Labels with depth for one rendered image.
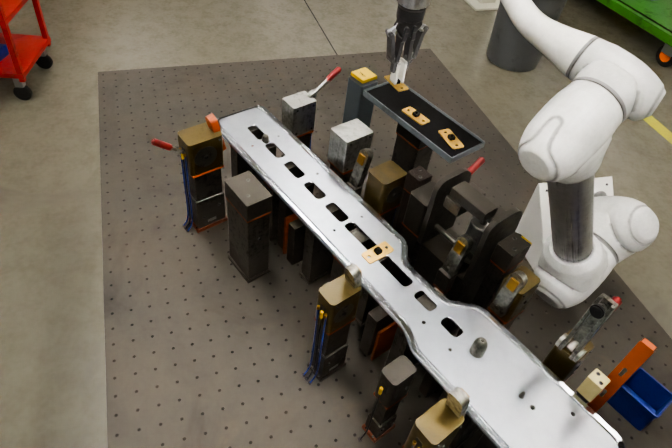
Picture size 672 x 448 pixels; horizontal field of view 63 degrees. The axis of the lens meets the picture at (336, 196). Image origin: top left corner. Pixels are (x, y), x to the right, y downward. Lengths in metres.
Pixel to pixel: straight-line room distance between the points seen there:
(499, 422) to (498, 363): 0.13
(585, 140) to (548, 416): 0.57
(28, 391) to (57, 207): 0.98
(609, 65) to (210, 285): 1.19
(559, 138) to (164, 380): 1.11
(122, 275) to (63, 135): 1.84
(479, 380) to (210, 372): 0.69
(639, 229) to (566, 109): 0.63
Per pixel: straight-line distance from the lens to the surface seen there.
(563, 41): 1.30
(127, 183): 2.04
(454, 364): 1.27
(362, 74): 1.75
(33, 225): 3.00
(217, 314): 1.64
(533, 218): 1.90
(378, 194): 1.51
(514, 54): 4.41
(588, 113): 1.18
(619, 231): 1.71
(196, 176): 1.67
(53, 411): 2.39
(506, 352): 1.33
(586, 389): 1.32
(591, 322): 1.27
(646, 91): 1.26
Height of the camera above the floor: 2.06
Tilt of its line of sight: 44 degrees down
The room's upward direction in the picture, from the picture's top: 8 degrees clockwise
